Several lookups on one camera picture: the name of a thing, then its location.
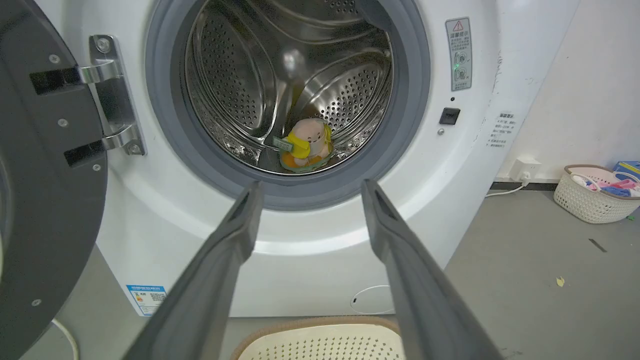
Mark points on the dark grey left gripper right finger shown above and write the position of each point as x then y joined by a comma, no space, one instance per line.
425,295

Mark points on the blue energy label sticker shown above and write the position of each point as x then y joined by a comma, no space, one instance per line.
147,299

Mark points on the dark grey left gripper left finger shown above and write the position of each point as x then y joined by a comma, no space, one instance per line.
200,295

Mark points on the white basket with clothes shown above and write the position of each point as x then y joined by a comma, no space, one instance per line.
595,195

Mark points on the white front-load washing machine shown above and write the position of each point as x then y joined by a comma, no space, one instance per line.
310,150

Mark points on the white text sticker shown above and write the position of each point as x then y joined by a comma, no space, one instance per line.
502,130

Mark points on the pink plush toy yellow outfit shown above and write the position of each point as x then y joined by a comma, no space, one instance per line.
307,145

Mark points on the cream perforated laundry basket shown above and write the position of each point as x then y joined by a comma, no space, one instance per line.
325,342

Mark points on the yellow paper scrap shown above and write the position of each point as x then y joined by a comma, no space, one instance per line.
560,281

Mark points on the grey warning label sticker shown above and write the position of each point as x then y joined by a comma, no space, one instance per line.
459,54

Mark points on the blue box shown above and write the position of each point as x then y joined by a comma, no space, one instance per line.
628,169

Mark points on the chrome door hinge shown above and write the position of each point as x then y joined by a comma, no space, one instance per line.
112,95

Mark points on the white wall power socket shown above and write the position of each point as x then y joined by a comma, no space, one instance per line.
525,169

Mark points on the dark grey washing machine door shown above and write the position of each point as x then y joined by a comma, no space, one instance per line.
45,175

